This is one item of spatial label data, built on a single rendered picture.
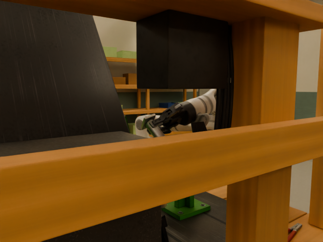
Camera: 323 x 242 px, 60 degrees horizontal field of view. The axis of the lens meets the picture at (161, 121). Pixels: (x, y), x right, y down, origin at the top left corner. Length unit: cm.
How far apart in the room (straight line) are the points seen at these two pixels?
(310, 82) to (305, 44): 103
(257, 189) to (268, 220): 10
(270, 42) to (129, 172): 43
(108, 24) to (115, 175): 672
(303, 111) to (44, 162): 834
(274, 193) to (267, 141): 19
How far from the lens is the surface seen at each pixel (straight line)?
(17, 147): 60
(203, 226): 99
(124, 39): 714
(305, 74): 853
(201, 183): 46
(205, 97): 95
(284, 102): 71
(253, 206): 70
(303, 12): 70
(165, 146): 39
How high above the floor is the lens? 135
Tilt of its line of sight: 7 degrees down
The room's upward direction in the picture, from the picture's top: straight up
